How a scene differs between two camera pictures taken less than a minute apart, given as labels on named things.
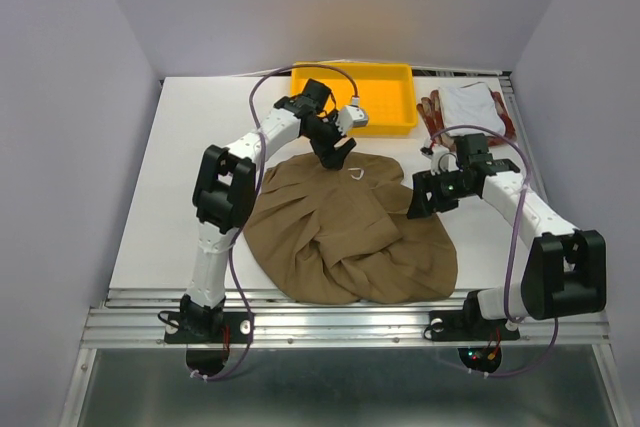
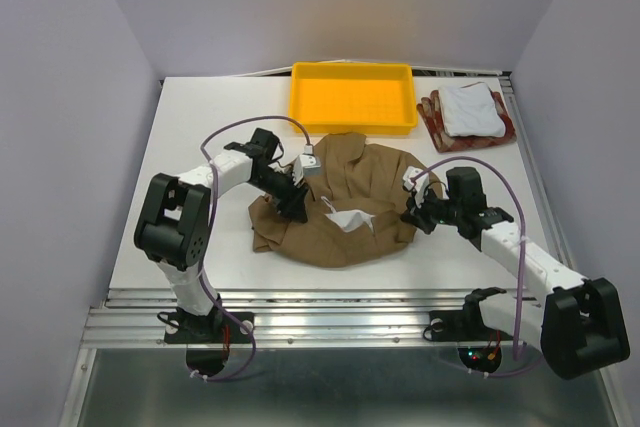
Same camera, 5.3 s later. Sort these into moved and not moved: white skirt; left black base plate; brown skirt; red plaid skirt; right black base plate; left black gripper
Moved: brown skirt; left black gripper
Not moved: right black base plate; red plaid skirt; left black base plate; white skirt
